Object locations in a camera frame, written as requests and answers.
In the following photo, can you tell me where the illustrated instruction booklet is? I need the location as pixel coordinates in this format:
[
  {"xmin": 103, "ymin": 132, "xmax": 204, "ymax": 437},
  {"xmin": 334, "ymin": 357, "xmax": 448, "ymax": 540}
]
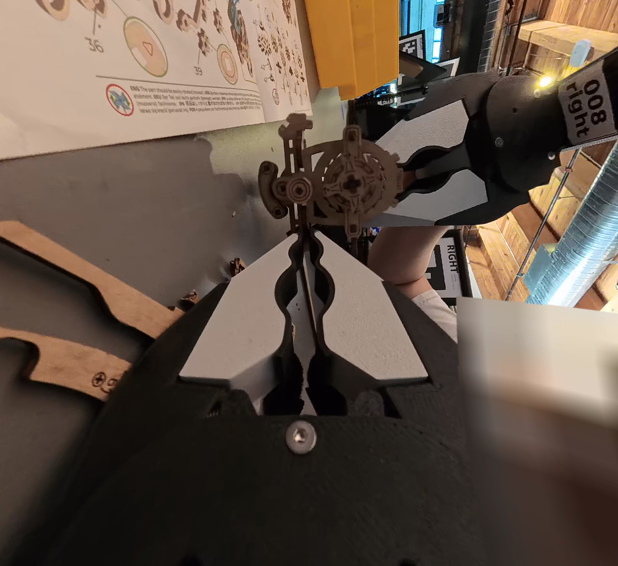
[{"xmin": 0, "ymin": 0, "xmax": 320, "ymax": 161}]

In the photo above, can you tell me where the person's right forearm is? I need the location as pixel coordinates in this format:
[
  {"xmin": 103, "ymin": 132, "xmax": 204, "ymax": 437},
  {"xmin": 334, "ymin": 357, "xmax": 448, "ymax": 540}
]
[{"xmin": 368, "ymin": 226, "xmax": 459, "ymax": 342}]

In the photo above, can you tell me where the wooden mechanical model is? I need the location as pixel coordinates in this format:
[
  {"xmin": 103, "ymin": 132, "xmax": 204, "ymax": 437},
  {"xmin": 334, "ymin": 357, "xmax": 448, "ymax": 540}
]
[{"xmin": 257, "ymin": 113, "xmax": 404, "ymax": 258}]

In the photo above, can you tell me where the black and white sign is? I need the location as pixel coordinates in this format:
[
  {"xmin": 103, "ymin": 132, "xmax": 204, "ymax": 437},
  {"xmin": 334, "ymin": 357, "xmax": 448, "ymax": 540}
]
[{"xmin": 425, "ymin": 237, "xmax": 474, "ymax": 300}]

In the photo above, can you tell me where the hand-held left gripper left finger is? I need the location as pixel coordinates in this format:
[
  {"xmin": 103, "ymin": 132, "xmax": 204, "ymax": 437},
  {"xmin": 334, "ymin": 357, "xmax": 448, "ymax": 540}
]
[{"xmin": 179, "ymin": 232, "xmax": 302, "ymax": 413}]

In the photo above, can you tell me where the yellow plastic bin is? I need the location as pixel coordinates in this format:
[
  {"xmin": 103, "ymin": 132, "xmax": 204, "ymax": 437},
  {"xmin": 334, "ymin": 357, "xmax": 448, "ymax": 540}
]
[{"xmin": 295, "ymin": 0, "xmax": 401, "ymax": 102}]

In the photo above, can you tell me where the square marker sign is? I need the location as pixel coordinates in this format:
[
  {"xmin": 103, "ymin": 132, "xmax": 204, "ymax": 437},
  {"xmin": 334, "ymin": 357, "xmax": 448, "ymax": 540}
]
[{"xmin": 400, "ymin": 30, "xmax": 426, "ymax": 65}]

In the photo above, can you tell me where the white ceiling device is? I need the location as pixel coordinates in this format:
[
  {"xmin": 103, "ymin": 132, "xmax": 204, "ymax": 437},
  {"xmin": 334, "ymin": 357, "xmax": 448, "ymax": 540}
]
[{"xmin": 569, "ymin": 39, "xmax": 594, "ymax": 67}]

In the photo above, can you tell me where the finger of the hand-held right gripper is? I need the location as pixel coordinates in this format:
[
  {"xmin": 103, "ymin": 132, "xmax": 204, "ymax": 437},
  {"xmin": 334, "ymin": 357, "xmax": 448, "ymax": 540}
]
[
  {"xmin": 364, "ymin": 170, "xmax": 489, "ymax": 229},
  {"xmin": 374, "ymin": 98, "xmax": 473, "ymax": 176}
]

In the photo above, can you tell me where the silver ventilation duct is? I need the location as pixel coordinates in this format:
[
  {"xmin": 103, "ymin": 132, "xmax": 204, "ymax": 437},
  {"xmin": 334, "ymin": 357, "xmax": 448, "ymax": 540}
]
[{"xmin": 524, "ymin": 141, "xmax": 618, "ymax": 308}]

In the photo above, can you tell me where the laser-cut wooden parts sheet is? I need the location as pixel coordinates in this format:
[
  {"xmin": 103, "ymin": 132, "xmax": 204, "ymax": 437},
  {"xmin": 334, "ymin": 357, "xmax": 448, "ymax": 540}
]
[{"xmin": 0, "ymin": 221, "xmax": 186, "ymax": 403}]

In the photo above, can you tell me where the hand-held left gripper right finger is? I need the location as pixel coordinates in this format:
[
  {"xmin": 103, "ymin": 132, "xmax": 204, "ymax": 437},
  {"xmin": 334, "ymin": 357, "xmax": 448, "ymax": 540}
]
[{"xmin": 311, "ymin": 230, "xmax": 429, "ymax": 388}]

